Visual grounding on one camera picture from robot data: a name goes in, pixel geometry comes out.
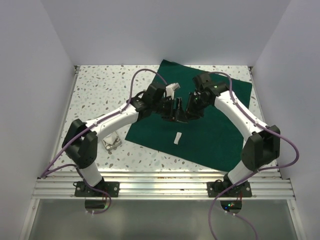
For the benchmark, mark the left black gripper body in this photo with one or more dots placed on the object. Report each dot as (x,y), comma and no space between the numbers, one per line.
(166,108)

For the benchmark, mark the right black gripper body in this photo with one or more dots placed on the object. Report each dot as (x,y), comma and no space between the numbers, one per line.
(196,104)

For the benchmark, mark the green surgical drape cloth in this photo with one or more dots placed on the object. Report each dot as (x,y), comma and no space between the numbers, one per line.
(211,141)

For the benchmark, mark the stainless steel instrument tray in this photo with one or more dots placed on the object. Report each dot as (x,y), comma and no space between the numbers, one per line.
(110,148)

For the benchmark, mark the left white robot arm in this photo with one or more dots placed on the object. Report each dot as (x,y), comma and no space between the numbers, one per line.
(82,138)

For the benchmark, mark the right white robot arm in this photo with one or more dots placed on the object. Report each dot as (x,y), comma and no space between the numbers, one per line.
(261,142)

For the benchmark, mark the white torn packet strip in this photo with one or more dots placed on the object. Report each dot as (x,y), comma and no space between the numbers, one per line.
(177,138)

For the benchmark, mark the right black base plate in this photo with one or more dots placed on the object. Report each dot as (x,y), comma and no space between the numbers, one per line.
(214,188)

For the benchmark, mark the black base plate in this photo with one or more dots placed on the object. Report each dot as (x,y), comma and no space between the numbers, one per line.
(214,188)
(111,188)

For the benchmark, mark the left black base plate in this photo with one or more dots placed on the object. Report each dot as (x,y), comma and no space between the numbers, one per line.
(111,188)

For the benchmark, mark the aluminium frame rail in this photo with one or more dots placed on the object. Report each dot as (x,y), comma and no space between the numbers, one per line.
(164,185)

